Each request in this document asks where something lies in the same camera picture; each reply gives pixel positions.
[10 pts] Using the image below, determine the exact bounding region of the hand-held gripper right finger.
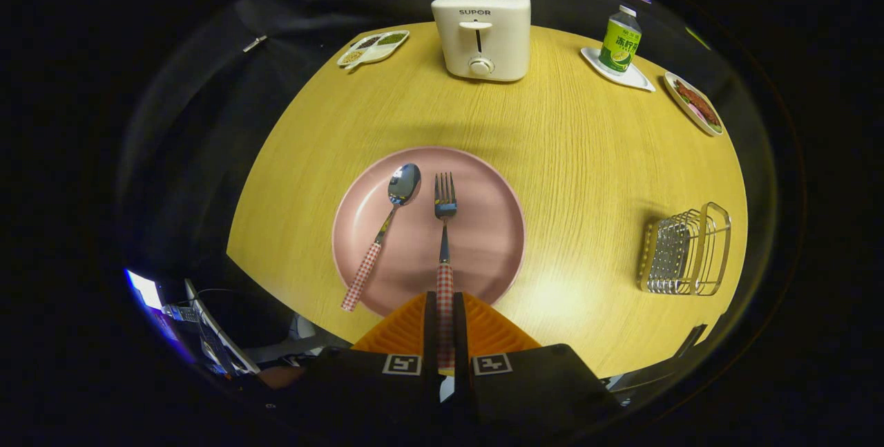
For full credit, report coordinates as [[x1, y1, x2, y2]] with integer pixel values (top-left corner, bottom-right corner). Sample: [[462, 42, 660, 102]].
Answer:
[[454, 292, 624, 434]]

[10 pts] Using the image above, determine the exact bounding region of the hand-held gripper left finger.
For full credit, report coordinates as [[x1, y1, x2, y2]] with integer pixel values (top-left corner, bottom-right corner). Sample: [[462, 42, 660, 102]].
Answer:
[[297, 292, 443, 434]]

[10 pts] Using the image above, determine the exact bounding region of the fork with red checked handle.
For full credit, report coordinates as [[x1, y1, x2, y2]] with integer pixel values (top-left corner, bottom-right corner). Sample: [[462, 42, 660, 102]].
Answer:
[[434, 172, 458, 372]]

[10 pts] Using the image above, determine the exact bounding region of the spoon with red checked handle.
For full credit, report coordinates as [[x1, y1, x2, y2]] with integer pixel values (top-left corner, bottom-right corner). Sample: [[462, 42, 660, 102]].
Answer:
[[340, 163, 422, 312]]

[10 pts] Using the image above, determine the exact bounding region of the pink round plate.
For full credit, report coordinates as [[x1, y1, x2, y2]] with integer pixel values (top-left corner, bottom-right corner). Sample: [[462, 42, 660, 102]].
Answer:
[[332, 146, 526, 318]]

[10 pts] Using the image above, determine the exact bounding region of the open laptop computer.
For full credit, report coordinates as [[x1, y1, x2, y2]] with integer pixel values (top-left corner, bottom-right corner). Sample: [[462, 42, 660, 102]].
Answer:
[[126, 269, 262, 377]]

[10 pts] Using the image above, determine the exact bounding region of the white square coaster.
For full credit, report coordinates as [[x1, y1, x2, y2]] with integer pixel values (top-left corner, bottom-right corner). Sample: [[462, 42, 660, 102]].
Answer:
[[580, 46, 655, 93]]

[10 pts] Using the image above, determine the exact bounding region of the white plate with meat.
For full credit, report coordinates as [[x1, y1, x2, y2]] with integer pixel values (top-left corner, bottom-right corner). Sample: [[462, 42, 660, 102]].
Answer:
[[664, 71, 724, 137]]

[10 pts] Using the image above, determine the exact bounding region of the white divided dish with beans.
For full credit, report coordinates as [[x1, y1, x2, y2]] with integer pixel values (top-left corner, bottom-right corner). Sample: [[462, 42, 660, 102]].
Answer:
[[336, 30, 410, 71]]

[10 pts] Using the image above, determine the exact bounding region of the white toaster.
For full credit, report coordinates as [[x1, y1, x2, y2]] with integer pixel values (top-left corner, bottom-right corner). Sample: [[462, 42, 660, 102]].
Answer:
[[432, 0, 532, 82]]

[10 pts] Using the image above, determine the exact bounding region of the green drink bottle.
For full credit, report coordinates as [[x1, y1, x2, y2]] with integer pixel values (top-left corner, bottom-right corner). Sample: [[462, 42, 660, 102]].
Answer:
[[598, 5, 642, 75]]

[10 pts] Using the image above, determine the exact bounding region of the metal wire rack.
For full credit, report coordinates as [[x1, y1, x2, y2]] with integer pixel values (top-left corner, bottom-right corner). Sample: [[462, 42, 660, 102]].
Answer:
[[637, 202, 731, 296]]

